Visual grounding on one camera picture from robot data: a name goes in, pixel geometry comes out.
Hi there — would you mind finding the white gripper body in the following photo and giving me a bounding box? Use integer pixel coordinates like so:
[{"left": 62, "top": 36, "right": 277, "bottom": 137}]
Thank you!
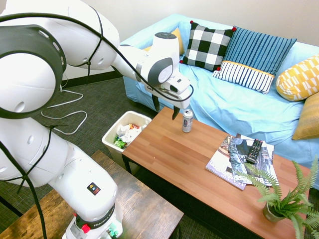
[{"left": 144, "top": 74, "right": 193, "bottom": 110}]

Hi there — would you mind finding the silver drink can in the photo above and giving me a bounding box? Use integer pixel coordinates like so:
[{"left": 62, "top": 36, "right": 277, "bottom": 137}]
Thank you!
[{"left": 181, "top": 109, "right": 194, "bottom": 133}]

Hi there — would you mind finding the crumpled white paper trash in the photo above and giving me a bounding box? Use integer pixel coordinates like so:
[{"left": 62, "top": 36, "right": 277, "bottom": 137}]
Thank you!
[{"left": 116, "top": 123, "right": 143, "bottom": 143}]

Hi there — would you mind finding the white plastic trash bin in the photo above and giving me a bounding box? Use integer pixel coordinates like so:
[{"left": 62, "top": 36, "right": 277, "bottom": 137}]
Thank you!
[{"left": 101, "top": 111, "right": 153, "bottom": 176}]

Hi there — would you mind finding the reddish wooden coffee table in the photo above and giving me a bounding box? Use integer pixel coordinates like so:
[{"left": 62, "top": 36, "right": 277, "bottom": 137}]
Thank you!
[{"left": 121, "top": 106, "right": 319, "bottom": 239}]

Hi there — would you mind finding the light blue covered sofa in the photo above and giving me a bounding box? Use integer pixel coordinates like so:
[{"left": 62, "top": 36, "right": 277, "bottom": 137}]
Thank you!
[{"left": 119, "top": 13, "right": 319, "bottom": 170}]

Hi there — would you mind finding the plain mustard yellow pillow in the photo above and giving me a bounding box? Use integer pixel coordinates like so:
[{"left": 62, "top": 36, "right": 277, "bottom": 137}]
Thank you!
[{"left": 143, "top": 27, "right": 185, "bottom": 56}]

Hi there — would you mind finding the green snack wrapper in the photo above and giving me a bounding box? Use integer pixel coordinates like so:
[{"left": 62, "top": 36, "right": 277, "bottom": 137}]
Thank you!
[{"left": 114, "top": 135, "right": 128, "bottom": 150}]

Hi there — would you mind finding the black white checked pillow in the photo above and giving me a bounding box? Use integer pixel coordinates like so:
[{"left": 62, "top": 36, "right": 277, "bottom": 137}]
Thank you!
[{"left": 179, "top": 20, "right": 237, "bottom": 72}]

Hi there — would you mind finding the stack of magazines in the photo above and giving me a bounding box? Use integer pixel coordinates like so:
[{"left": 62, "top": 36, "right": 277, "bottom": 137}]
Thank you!
[{"left": 205, "top": 135, "right": 247, "bottom": 191}]

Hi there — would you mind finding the magazine with dark cover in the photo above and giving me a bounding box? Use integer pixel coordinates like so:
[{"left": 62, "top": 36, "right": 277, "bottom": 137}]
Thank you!
[{"left": 228, "top": 136, "right": 279, "bottom": 187}]

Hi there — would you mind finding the black remote control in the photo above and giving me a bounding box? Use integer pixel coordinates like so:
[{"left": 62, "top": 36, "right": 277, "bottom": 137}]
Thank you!
[{"left": 246, "top": 138, "right": 264, "bottom": 165}]

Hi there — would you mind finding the blue striped pillow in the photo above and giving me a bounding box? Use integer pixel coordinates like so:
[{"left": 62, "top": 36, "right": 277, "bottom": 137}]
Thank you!
[{"left": 211, "top": 26, "right": 298, "bottom": 96}]

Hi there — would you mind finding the rustic dark wood table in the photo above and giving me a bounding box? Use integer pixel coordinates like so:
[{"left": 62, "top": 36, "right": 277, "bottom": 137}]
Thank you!
[{"left": 0, "top": 150, "right": 184, "bottom": 239}]

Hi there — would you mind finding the yellow white patterned pillow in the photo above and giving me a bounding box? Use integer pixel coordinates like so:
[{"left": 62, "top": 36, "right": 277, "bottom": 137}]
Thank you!
[{"left": 276, "top": 53, "right": 319, "bottom": 102}]

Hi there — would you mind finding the mustard textured pillow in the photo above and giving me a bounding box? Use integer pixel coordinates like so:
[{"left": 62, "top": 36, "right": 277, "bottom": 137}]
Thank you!
[{"left": 292, "top": 92, "right": 319, "bottom": 141}]

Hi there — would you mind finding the grey plant pot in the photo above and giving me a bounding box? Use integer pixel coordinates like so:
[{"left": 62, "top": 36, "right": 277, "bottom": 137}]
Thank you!
[{"left": 262, "top": 201, "right": 287, "bottom": 223}]

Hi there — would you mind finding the green fern plant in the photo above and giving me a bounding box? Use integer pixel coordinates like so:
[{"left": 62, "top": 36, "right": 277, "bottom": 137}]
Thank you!
[{"left": 235, "top": 154, "right": 319, "bottom": 239}]

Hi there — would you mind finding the black stand leg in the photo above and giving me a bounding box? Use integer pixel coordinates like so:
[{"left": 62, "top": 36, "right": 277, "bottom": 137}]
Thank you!
[{"left": 0, "top": 196, "right": 23, "bottom": 217}]

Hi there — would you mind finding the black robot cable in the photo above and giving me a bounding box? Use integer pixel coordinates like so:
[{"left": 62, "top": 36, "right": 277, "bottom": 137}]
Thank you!
[{"left": 0, "top": 4, "right": 194, "bottom": 239}]

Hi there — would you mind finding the black wall baseboard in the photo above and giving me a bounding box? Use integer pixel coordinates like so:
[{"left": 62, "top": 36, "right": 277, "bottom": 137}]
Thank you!
[{"left": 61, "top": 71, "right": 123, "bottom": 88}]

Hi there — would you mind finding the white floor cable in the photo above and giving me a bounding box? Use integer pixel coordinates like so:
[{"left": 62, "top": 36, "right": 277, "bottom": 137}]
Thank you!
[{"left": 41, "top": 79, "right": 88, "bottom": 135}]

